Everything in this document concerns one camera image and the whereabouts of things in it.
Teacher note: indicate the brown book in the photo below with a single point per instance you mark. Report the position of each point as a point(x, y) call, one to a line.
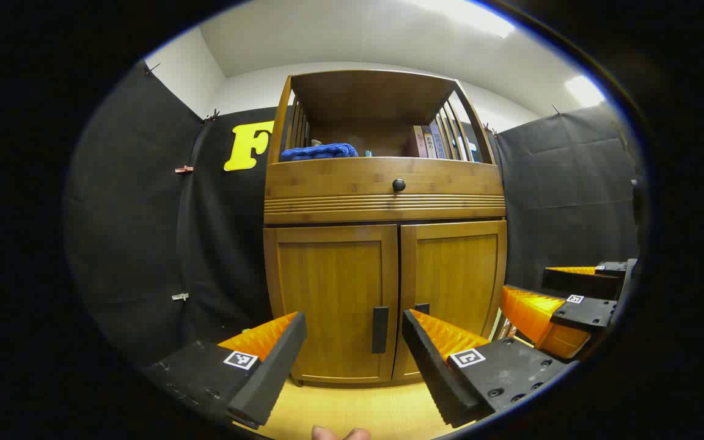
point(429, 143)

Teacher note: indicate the pink book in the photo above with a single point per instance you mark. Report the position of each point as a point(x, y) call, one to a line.
point(418, 142)

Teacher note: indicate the dark metal clip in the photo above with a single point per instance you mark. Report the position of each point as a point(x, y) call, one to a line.
point(211, 115)

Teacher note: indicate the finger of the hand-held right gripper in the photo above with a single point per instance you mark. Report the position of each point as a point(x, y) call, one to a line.
point(578, 284)
point(584, 313)

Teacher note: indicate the wooden shoe cabinet door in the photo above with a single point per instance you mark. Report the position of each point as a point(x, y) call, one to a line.
point(456, 275)
point(327, 293)

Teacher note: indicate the wooden drawer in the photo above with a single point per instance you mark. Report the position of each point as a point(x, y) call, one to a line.
point(327, 177)

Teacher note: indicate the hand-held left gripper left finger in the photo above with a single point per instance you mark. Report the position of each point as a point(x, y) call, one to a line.
point(272, 373)

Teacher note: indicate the ceiling light panel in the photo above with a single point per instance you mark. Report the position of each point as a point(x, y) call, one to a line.
point(585, 90)
point(474, 17)

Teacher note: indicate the blue towel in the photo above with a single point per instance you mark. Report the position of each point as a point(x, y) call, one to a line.
point(318, 152)

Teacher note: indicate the black round drawer knob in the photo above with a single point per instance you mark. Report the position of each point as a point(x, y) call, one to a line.
point(398, 184)

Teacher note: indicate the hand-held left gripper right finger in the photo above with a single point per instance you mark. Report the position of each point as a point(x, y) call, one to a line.
point(437, 379)

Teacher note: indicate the black backdrop cloth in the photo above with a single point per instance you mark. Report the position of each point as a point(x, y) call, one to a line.
point(144, 214)

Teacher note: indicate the red clip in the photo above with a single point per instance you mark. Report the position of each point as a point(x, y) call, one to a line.
point(184, 169)

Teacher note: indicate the wooden double-door shoe cabinet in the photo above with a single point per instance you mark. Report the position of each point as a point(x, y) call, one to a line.
point(382, 205)

